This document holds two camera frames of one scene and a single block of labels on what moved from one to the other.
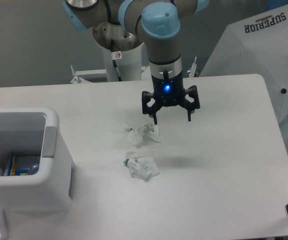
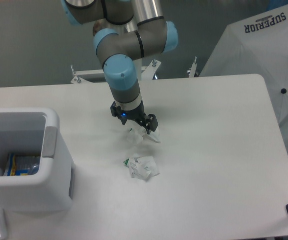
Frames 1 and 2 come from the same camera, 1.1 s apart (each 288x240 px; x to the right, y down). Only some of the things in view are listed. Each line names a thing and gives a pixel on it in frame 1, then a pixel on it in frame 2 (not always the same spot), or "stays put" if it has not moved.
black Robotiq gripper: x=169 y=92 to x=150 y=122
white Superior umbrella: x=270 y=44 stays put
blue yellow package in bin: x=20 y=165 stays put
